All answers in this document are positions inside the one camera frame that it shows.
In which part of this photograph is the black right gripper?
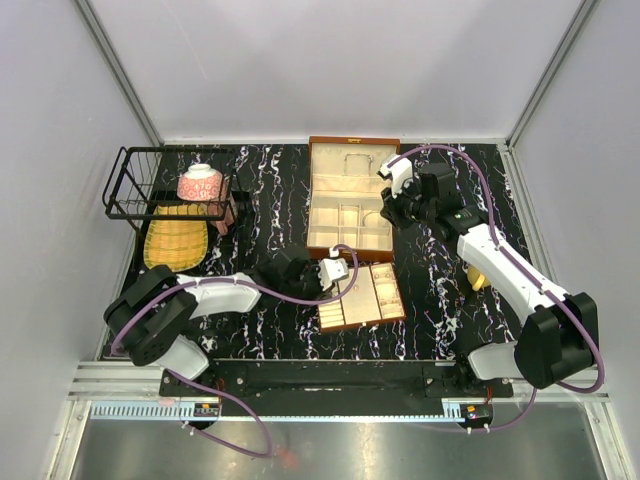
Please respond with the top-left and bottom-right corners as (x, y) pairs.
(380, 176), (436, 231)

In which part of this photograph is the brown jewelry tray insert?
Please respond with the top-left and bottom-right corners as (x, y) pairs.
(318, 263), (406, 333)

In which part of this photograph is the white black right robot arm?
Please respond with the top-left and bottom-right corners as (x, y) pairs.
(378, 155), (598, 397)

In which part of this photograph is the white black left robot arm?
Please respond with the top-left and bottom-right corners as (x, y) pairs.
(104, 256), (332, 396)

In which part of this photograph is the brown leather jewelry box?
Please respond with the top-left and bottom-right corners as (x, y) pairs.
(306, 136), (400, 262)

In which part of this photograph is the pink patterned ceramic bowl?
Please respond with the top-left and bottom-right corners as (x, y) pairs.
(177, 163), (223, 202)

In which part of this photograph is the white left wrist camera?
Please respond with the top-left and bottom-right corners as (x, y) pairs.
(318, 248), (349, 291)

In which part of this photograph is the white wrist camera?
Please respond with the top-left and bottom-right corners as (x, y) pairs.
(318, 248), (349, 291)
(377, 155), (413, 198)

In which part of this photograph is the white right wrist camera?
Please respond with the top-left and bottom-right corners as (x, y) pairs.
(377, 155), (413, 198)

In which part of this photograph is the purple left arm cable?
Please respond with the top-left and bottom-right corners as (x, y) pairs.
(109, 243), (360, 459)

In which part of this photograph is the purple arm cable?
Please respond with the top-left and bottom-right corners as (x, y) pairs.
(109, 243), (360, 459)
(387, 144), (606, 434)

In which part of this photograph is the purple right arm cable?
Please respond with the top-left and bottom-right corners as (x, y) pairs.
(387, 144), (606, 434)

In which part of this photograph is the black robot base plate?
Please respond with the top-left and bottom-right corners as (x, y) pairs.
(196, 359), (513, 417)

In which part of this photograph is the black wire dish rack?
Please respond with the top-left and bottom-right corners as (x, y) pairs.
(102, 145), (253, 234)

